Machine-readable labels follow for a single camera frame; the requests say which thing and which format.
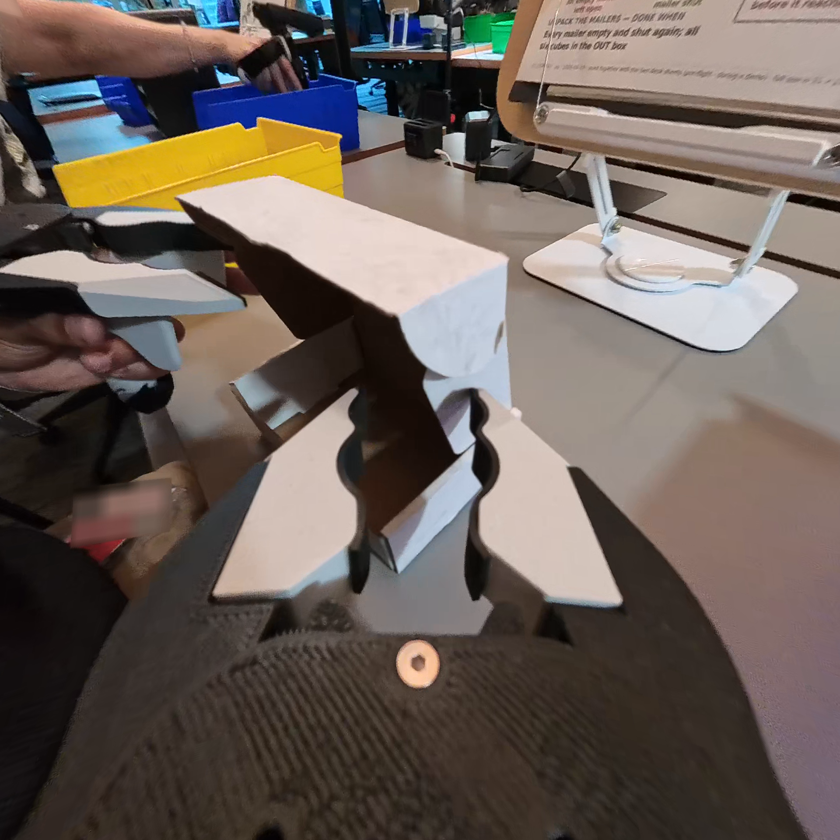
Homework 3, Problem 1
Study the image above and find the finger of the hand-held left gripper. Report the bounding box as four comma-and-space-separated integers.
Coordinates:
87, 209, 228, 286
0, 250, 248, 320

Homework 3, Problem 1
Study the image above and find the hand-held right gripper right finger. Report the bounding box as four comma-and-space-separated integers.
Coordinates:
465, 387, 624, 608

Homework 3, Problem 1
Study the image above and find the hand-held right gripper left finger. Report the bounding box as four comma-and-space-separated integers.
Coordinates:
211, 387, 371, 601

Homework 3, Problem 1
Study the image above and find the yellow storage bin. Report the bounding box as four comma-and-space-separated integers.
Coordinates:
51, 115, 345, 278

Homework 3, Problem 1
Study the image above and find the white cardboard box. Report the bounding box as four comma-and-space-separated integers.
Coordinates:
175, 172, 514, 576

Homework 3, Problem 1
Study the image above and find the person's left forearm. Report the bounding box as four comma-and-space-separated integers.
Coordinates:
0, 387, 147, 514

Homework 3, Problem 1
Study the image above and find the grey desk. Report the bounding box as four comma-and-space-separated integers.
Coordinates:
140, 107, 840, 840

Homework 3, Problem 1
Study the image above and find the person's left hand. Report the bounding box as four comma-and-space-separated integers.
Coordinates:
0, 314, 189, 395

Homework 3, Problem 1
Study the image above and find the blue storage bin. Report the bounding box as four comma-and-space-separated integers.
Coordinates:
94, 74, 156, 128

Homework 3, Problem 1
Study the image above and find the blue bin with white sticker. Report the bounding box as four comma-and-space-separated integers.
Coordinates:
191, 72, 362, 154

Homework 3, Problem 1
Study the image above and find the black battery charger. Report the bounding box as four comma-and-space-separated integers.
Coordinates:
402, 117, 443, 160

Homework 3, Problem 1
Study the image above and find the white document stand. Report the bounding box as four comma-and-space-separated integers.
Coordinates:
521, 97, 840, 353

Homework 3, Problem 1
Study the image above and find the wooden work table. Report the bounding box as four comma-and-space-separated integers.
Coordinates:
350, 41, 504, 71

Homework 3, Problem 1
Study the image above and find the beige stand board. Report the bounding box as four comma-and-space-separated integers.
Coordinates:
382, 0, 422, 51

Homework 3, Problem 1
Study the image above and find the black cube device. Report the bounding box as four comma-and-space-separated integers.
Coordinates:
463, 109, 496, 163

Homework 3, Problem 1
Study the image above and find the black power adapter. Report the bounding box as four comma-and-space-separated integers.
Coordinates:
473, 143, 537, 185

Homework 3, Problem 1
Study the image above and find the green storage bin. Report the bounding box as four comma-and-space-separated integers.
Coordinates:
461, 10, 517, 56

